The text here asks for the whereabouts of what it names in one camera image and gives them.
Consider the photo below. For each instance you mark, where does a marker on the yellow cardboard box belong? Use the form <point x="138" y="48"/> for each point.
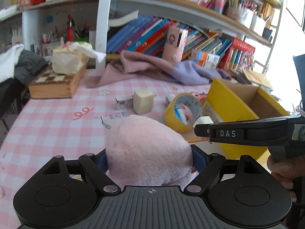
<point x="229" y="102"/>

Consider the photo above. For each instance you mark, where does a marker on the red boxed book set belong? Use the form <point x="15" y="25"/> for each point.
<point x="239" y="55"/>

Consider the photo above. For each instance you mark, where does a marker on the white wooden bookshelf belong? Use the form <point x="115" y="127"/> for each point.
<point x="112" y="26"/>

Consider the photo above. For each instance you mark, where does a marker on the white orange medicine boxes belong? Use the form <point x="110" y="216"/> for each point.
<point x="204" y="59"/>

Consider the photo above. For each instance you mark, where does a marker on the pink checkered tablecloth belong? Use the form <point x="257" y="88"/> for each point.
<point x="69" y="127"/>

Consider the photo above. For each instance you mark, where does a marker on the wooden chess box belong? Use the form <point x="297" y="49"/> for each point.
<point x="50" y="85"/>

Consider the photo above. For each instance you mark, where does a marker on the white tube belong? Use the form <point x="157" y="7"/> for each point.
<point x="169" y="98"/>

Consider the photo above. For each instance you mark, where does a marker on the pile of clothes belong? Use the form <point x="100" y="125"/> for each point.
<point x="21" y="64"/>

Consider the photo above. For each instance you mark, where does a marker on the pink cylindrical device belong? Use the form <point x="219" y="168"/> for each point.
<point x="175" y="44"/>

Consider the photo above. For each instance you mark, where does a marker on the pink plush toy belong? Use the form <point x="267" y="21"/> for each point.
<point x="143" y="151"/>

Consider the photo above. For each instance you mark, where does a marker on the brown paper envelope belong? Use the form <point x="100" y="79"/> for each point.
<point x="257" y="78"/>

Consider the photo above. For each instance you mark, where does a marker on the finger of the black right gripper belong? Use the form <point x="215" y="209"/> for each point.
<point x="201" y="126"/>

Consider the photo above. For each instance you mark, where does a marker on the cream tissue pack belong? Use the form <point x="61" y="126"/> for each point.
<point x="71" y="57"/>

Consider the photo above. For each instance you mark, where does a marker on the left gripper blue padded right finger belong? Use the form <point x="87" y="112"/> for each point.
<point x="200" y="158"/>

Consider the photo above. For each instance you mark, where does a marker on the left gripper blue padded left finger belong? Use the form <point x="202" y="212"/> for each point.
<point x="101" y="161"/>

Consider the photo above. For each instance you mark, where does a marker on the pink purple cloth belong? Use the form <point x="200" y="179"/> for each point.
<point x="132" y="64"/>

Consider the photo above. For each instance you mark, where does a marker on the person's hand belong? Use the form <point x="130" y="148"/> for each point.
<point x="281" y="172"/>

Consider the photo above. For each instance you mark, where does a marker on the yellow tape roll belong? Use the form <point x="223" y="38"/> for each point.
<point x="182" y="112"/>

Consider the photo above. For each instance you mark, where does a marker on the cream wooden cube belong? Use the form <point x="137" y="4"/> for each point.
<point x="143" y="101"/>

